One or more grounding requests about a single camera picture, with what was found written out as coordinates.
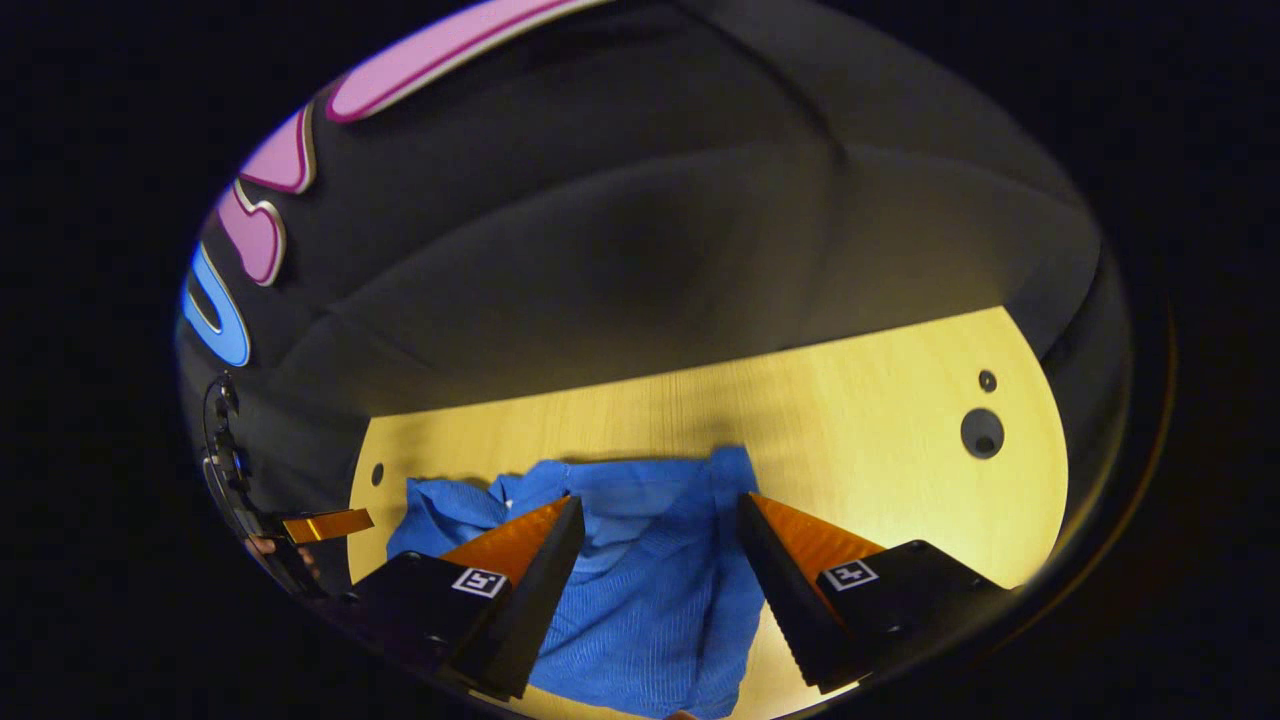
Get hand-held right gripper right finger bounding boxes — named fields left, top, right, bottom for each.
left=737, top=492, right=1011, bottom=694

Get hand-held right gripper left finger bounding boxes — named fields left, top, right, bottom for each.
left=340, top=495, right=587, bottom=701

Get blue shirt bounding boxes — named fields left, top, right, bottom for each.
left=386, top=445, right=769, bottom=720

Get black backdrop cloth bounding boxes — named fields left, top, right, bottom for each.
left=178, top=0, right=1136, bottom=601

